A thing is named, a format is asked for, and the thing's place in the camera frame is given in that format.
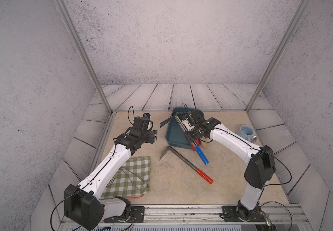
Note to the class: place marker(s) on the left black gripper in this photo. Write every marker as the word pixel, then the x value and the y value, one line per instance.
pixel 153 136

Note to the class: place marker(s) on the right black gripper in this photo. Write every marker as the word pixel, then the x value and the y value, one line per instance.
pixel 191 138

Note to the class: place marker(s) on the chrome hoe blue grip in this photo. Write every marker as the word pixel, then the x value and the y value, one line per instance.
pixel 190 138

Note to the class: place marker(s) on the wooden handle hoe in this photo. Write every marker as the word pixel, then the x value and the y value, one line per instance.
pixel 204 144

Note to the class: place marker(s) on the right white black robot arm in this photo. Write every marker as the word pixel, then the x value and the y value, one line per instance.
pixel 260 166

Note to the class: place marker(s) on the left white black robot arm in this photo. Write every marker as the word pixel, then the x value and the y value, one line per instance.
pixel 82 202

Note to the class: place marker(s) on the teal plastic storage box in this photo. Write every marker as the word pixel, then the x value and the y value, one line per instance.
pixel 174 134

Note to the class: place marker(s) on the green white checkered cloth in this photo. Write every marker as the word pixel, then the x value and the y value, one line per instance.
pixel 131 180

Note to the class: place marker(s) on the light blue mug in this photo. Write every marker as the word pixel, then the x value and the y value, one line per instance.
pixel 247 132

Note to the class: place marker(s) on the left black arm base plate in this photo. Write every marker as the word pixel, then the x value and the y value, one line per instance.
pixel 131 214

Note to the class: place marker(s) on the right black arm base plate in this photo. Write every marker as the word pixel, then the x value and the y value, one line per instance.
pixel 241 214

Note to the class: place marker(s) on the left aluminium frame post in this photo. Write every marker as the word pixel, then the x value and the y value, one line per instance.
pixel 64 13

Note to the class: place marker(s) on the aluminium frame post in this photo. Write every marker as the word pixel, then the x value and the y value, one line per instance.
pixel 290 30
pixel 64 13

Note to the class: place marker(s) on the aluminium front rail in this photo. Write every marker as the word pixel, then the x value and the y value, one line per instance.
pixel 271 217

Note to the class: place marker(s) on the right aluminium frame post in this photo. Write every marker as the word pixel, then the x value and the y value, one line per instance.
pixel 290 30

